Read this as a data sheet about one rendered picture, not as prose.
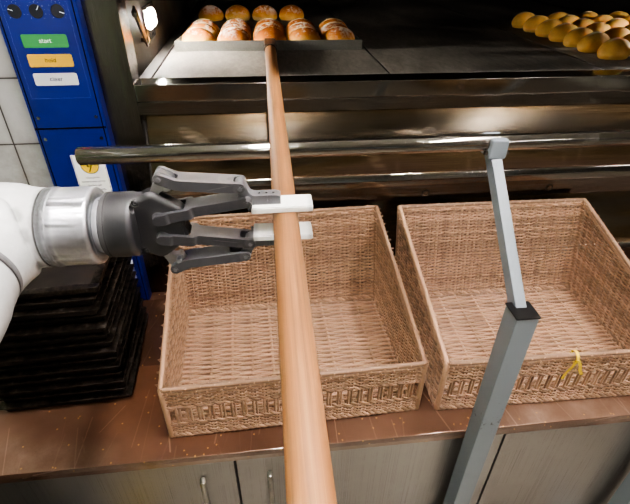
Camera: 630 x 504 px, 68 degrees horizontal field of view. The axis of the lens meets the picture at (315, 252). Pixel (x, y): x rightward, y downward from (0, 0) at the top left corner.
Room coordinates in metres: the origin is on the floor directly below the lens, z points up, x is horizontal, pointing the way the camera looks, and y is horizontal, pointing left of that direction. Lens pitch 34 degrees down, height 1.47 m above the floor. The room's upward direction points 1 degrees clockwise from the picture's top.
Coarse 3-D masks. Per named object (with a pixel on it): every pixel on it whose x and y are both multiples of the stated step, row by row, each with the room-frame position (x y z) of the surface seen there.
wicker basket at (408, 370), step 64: (256, 256) 1.04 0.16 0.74; (320, 256) 1.07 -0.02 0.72; (384, 256) 1.00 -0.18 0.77; (192, 320) 0.94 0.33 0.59; (256, 320) 0.95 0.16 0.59; (320, 320) 0.95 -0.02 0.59; (384, 320) 0.93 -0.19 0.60; (192, 384) 0.72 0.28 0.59; (256, 384) 0.62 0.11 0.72; (384, 384) 0.66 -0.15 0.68
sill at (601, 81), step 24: (480, 72) 1.23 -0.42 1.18; (504, 72) 1.24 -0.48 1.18; (528, 72) 1.24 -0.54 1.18; (552, 72) 1.24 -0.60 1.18; (576, 72) 1.25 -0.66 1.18; (600, 72) 1.25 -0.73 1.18; (624, 72) 1.25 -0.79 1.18; (144, 96) 1.08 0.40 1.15; (168, 96) 1.09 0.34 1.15; (192, 96) 1.09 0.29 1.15; (216, 96) 1.10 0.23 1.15; (240, 96) 1.11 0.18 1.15; (264, 96) 1.11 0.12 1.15; (288, 96) 1.12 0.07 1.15; (312, 96) 1.13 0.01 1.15; (336, 96) 1.14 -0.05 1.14; (360, 96) 1.14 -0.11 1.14; (384, 96) 1.15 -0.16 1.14
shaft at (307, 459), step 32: (288, 160) 0.62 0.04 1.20; (288, 192) 0.51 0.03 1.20; (288, 224) 0.44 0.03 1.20; (288, 256) 0.38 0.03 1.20; (288, 288) 0.33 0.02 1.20; (288, 320) 0.29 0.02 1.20; (288, 352) 0.25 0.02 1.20; (288, 384) 0.22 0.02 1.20; (320, 384) 0.23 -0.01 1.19; (288, 416) 0.20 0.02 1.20; (320, 416) 0.20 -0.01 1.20; (288, 448) 0.17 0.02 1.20; (320, 448) 0.17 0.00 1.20; (288, 480) 0.15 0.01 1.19; (320, 480) 0.15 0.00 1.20
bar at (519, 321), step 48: (192, 144) 0.74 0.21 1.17; (240, 144) 0.75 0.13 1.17; (336, 144) 0.76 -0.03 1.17; (384, 144) 0.77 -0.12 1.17; (432, 144) 0.78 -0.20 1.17; (480, 144) 0.79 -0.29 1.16; (528, 144) 0.80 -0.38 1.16; (576, 144) 0.81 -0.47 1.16; (624, 144) 0.82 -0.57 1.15; (528, 336) 0.57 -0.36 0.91; (480, 432) 0.57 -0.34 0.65; (624, 480) 0.66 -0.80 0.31
